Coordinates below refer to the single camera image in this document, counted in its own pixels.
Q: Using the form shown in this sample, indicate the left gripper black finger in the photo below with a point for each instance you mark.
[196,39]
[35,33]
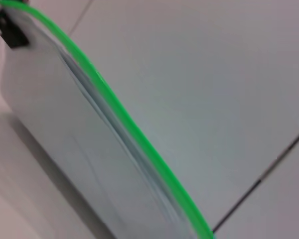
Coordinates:
[12,35]

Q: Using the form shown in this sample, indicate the clear green-zip document bag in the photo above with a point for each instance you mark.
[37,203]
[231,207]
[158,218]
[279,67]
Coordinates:
[64,124]

